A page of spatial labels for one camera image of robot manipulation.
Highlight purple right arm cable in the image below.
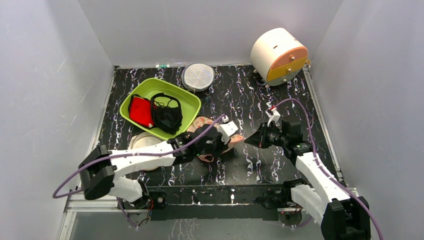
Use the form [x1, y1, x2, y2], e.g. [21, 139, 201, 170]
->
[271, 97, 385, 240]

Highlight black bra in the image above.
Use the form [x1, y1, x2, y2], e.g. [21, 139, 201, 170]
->
[150, 93, 183, 135]

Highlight red bra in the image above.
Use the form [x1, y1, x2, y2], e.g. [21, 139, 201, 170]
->
[128, 94, 155, 129]

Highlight green plastic basin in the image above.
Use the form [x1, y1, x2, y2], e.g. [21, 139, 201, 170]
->
[119, 78, 202, 140]

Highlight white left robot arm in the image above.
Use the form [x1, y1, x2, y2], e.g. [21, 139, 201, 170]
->
[78, 122, 238, 208]

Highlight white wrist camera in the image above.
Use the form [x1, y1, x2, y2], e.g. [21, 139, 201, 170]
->
[265, 106, 281, 127]
[217, 121, 239, 145]

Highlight round white mini drawer cabinet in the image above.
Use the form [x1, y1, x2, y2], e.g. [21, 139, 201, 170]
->
[250, 27, 309, 87]

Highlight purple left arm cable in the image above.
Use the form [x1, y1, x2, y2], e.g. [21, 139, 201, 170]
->
[52, 114, 227, 229]

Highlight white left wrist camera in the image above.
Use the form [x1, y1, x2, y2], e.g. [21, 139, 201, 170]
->
[217, 121, 239, 145]

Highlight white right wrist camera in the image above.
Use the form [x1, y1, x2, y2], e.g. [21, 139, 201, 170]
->
[265, 106, 281, 127]

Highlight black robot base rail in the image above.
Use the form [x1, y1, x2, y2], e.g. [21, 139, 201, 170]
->
[116, 185, 316, 229]

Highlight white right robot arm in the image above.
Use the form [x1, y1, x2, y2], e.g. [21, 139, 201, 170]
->
[244, 117, 371, 240]

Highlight round grey mesh laundry bag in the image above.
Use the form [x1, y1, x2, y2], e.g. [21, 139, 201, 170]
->
[181, 63, 215, 92]

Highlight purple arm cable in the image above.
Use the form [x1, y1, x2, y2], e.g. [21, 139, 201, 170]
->
[52, 114, 227, 229]
[271, 97, 385, 240]

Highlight floral mesh laundry bag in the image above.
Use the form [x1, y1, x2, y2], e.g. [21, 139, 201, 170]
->
[187, 116, 245, 163]

